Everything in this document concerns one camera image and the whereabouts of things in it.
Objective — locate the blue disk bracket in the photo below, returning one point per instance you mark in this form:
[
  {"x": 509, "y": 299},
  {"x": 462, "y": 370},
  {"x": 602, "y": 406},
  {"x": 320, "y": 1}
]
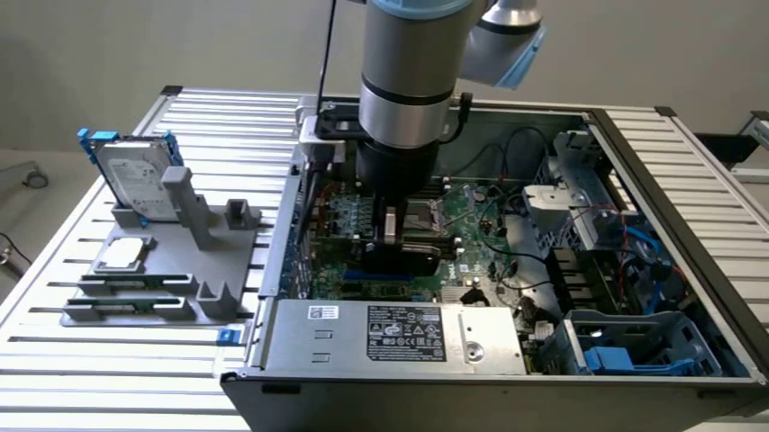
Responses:
[{"x": 90, "y": 139}]

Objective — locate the grey parts rack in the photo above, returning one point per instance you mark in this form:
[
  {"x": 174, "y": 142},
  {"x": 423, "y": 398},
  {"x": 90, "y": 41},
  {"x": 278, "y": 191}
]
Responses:
[{"x": 234, "y": 270}]

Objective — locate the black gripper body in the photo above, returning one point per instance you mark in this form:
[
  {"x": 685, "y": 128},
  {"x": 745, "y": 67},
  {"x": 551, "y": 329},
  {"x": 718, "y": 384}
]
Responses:
[{"x": 395, "y": 167}]

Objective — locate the grey caster wheel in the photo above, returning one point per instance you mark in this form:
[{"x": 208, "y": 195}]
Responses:
[{"x": 35, "y": 176}]

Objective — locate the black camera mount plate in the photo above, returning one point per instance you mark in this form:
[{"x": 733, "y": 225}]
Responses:
[{"x": 336, "y": 121}]

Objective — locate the blue-grey disk bay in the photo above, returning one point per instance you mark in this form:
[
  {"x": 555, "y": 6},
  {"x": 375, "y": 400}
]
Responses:
[{"x": 637, "y": 342}]

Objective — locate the silver hard disk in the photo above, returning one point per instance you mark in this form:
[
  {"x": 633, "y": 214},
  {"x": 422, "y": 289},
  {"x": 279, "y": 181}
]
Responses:
[{"x": 135, "y": 180}]

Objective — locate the green motherboard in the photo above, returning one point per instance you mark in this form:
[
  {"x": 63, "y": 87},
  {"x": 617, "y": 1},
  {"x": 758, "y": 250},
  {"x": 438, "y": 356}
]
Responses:
[{"x": 474, "y": 243}]

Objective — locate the neighbouring slatted metal table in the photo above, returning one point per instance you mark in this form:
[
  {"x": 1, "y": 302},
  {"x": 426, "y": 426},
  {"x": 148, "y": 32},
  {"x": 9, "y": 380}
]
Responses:
[{"x": 750, "y": 135}]

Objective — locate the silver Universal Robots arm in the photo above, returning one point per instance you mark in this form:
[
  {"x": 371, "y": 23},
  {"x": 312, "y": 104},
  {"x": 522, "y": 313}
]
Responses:
[{"x": 409, "y": 58}]

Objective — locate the silver coin battery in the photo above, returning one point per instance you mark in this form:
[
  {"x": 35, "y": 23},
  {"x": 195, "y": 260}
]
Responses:
[{"x": 478, "y": 195}]

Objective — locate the silver chipset heatsink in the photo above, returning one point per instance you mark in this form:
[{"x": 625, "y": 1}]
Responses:
[{"x": 463, "y": 295}]

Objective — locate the silver power supply unit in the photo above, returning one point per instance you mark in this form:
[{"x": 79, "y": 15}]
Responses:
[{"x": 342, "y": 337}]

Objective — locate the small blue clip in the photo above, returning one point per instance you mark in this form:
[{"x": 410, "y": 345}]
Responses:
[{"x": 228, "y": 336}]

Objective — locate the CPU socket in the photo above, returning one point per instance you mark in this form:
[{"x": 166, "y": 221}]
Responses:
[{"x": 427, "y": 215}]

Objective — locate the black graphics card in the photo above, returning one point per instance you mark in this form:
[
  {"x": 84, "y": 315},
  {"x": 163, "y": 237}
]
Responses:
[{"x": 409, "y": 260}]

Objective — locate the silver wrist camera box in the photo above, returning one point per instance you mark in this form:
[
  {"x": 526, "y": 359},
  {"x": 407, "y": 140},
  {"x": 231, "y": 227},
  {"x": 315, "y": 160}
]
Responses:
[{"x": 320, "y": 141}]

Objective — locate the silver drive cage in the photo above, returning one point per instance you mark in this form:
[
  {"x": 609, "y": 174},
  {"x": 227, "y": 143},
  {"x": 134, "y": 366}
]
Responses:
[{"x": 570, "y": 193}]

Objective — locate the black fan shroud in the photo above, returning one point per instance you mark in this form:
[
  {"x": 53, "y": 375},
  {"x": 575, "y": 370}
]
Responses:
[{"x": 585, "y": 279}]

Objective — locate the black open PC case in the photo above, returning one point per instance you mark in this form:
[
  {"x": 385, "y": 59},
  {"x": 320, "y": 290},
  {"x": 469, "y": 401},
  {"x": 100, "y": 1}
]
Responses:
[{"x": 661, "y": 396}]

